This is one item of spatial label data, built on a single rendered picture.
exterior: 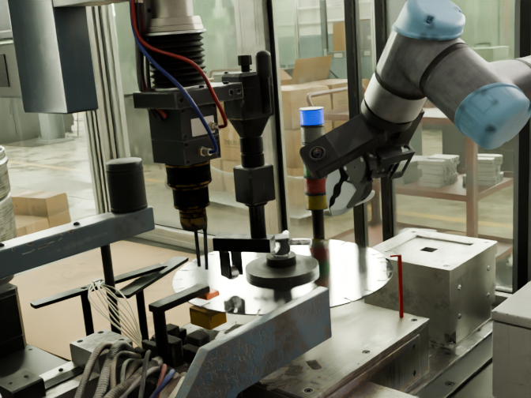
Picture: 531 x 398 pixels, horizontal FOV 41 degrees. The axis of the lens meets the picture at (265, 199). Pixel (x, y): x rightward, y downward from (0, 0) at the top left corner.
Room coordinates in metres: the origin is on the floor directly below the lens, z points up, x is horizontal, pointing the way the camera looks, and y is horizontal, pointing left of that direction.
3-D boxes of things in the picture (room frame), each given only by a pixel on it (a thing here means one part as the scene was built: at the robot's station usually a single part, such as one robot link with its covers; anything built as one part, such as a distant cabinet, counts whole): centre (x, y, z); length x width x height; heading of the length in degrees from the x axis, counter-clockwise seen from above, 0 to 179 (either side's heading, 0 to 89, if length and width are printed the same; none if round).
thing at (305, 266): (1.01, -0.02, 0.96); 0.11 x 0.11 x 0.03
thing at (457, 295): (1.21, -0.29, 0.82); 0.18 x 0.18 x 0.15; 47
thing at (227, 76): (0.94, 0.01, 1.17); 0.06 x 0.05 x 0.20; 128
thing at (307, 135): (1.30, -0.10, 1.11); 0.05 x 0.04 x 0.03; 47
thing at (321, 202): (1.30, -0.10, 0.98); 0.05 x 0.04 x 0.03; 47
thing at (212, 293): (0.86, 0.12, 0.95); 0.10 x 0.03 x 0.07; 137
